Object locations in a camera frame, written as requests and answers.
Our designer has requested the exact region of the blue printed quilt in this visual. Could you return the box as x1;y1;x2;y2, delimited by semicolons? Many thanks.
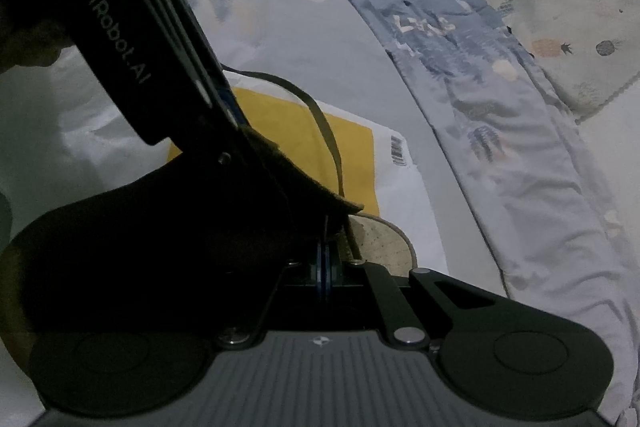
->
280;0;640;427

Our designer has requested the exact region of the white and yellow plastic bag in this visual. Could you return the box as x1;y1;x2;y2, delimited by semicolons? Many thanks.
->
0;52;453;427

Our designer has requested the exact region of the pineapple print curtain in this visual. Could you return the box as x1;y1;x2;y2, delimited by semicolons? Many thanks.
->
437;0;640;122

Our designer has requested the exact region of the beige suede shoe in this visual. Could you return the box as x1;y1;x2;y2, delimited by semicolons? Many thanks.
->
0;127;417;348

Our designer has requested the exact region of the brown shoelace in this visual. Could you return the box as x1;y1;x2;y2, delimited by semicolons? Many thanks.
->
162;0;353;253

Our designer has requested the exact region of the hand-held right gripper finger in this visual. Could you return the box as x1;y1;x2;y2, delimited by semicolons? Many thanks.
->
326;242;499;349
216;242;327;349

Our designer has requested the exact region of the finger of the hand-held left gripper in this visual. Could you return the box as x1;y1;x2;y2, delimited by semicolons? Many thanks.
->
171;71;247;161

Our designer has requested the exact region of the person's left hand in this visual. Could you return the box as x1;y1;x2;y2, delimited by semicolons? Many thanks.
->
0;22;77;74

